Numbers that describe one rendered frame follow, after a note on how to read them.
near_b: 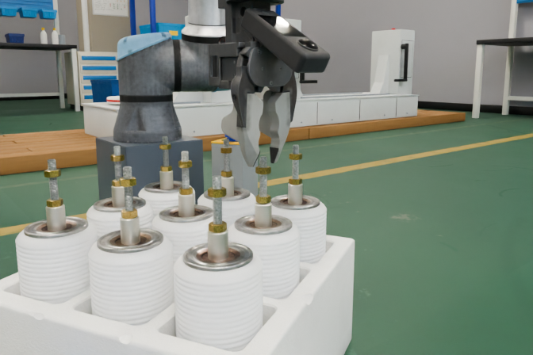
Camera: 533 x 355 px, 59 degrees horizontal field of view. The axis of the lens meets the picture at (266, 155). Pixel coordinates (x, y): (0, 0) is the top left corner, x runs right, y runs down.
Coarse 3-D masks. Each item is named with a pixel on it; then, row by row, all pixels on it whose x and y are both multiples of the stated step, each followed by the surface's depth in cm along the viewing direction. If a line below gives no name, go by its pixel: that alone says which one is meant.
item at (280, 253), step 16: (240, 240) 58; (256, 240) 57; (272, 240) 57; (288, 240) 58; (272, 256) 58; (288, 256) 59; (272, 272) 58; (288, 272) 59; (272, 288) 58; (288, 288) 59
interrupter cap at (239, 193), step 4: (236, 188) 80; (240, 188) 80; (236, 192) 78; (240, 192) 78; (244, 192) 78; (248, 192) 77; (204, 196) 76; (208, 196) 75; (232, 196) 76; (236, 196) 75; (240, 196) 75; (244, 196) 75; (248, 196) 76; (224, 200) 73; (228, 200) 73
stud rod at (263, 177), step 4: (264, 156) 60; (260, 160) 60; (264, 160) 60; (260, 164) 60; (264, 164) 60; (260, 176) 60; (264, 176) 60; (260, 180) 60; (264, 180) 60; (260, 184) 61; (264, 184) 60; (260, 188) 61; (264, 188) 60; (260, 192) 61; (264, 192) 61; (260, 196) 61; (264, 196) 61
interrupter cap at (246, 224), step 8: (248, 216) 64; (272, 216) 65; (280, 216) 64; (240, 224) 61; (248, 224) 62; (272, 224) 62; (280, 224) 61; (288, 224) 61; (248, 232) 58; (256, 232) 58; (264, 232) 58; (272, 232) 58; (280, 232) 59
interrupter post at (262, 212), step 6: (258, 204) 60; (264, 204) 60; (270, 204) 61; (258, 210) 60; (264, 210) 60; (270, 210) 61; (258, 216) 61; (264, 216) 60; (270, 216) 61; (258, 222) 61; (264, 222) 61; (270, 222) 61
